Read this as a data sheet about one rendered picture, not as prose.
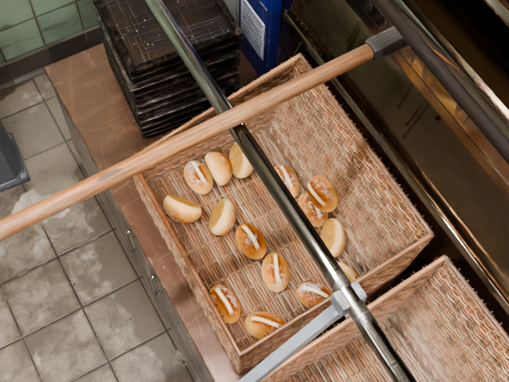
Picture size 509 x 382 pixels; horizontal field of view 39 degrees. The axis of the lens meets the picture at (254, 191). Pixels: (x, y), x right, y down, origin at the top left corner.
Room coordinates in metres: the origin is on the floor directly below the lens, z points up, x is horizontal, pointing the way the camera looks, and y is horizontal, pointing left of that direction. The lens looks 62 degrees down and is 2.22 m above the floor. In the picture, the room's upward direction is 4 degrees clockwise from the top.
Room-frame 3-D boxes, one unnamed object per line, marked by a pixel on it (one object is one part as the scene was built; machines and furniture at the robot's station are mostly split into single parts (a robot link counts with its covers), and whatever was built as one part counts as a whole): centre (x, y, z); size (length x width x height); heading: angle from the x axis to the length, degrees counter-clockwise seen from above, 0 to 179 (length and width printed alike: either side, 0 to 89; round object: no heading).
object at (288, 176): (0.88, -0.08, 0.62); 0.10 x 0.07 x 0.05; 29
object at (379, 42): (0.87, -0.23, 1.20); 0.09 x 0.04 x 0.03; 124
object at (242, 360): (0.75, -0.04, 0.72); 0.56 x 0.49 x 0.28; 33
